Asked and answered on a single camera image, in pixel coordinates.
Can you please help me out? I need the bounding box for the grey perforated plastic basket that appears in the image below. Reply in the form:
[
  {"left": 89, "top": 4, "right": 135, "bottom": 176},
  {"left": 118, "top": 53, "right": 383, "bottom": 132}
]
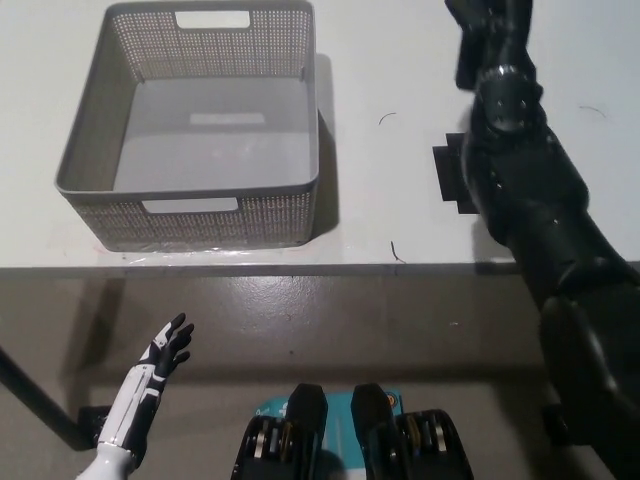
[{"left": 53, "top": 0, "right": 321, "bottom": 254}]

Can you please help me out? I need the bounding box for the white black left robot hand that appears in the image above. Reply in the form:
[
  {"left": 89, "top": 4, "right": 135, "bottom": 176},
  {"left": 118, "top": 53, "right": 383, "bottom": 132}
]
[{"left": 95, "top": 312, "right": 196, "bottom": 456}]

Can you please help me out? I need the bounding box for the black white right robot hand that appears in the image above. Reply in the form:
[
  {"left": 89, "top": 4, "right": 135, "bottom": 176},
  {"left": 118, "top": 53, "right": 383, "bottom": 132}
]
[{"left": 443, "top": 0, "right": 537, "bottom": 80}]

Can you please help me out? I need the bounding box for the black slanted table leg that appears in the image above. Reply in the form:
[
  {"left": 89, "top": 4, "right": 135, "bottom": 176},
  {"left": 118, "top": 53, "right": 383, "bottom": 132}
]
[{"left": 0, "top": 344, "right": 84, "bottom": 449}]

